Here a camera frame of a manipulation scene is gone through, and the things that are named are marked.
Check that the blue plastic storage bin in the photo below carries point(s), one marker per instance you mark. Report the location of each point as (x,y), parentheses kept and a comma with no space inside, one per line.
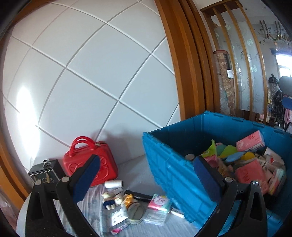
(173,171)

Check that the pile of boxes and packs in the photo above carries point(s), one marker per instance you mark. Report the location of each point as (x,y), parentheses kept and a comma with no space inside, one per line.
(273,168)

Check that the pile of colourful sponge pieces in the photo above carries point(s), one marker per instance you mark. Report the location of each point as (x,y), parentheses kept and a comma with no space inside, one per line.
(223,151)

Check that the wooden slat glass partition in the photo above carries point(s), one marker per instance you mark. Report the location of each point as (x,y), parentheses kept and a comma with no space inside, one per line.
(241,68)

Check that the small white box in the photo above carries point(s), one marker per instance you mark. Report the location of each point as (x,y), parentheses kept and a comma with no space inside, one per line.
(178,212)

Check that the clear labelled bag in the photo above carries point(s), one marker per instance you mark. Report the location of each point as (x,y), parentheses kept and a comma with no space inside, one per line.
(117,216)

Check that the bright window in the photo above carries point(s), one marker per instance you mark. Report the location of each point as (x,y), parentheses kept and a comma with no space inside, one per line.
(285,66)

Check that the pink green tissue pack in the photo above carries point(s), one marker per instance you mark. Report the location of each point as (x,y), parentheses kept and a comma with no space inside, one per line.
(158,201)

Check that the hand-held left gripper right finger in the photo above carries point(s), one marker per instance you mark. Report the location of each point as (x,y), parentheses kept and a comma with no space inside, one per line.
(205,180)

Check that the pink sachet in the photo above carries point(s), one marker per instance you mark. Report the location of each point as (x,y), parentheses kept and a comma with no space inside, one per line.
(121,229)

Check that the hanging clothes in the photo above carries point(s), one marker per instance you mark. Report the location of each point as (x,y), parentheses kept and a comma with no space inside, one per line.
(278,102)

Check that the hanging vine decoration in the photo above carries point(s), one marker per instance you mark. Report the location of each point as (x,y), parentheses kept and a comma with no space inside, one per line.
(273,34)

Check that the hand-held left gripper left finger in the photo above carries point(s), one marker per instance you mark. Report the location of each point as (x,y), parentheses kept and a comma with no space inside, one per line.
(87,177)

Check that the yellow wrapped item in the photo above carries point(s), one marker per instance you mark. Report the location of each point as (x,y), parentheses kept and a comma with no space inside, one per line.
(127,199)

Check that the small round jar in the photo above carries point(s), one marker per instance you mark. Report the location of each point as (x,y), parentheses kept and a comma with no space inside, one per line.
(189,156)

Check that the pink tissue packet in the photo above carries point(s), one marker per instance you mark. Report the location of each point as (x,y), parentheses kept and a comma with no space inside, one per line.
(249,172)
(249,140)

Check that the red plastic carry case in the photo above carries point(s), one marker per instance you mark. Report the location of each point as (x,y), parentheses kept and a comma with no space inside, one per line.
(107,164)

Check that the small white bottle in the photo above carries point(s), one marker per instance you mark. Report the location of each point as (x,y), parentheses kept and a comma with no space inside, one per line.
(113,184)

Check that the grey round tin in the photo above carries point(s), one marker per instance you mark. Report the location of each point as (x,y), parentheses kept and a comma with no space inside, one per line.
(134,213)

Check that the clear plastic packet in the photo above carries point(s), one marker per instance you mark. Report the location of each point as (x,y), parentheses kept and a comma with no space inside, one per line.
(155,217)

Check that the rolled patterned carpet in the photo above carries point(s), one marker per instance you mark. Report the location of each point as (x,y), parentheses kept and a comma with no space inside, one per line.
(224,91)

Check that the wooden door frame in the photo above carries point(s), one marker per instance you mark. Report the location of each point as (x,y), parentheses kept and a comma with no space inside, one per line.
(182,57)

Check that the black metal box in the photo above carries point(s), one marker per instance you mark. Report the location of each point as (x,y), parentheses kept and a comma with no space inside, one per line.
(53,169)

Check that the silver patterned desktop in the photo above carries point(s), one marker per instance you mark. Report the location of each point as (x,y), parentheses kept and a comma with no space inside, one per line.
(95,205)

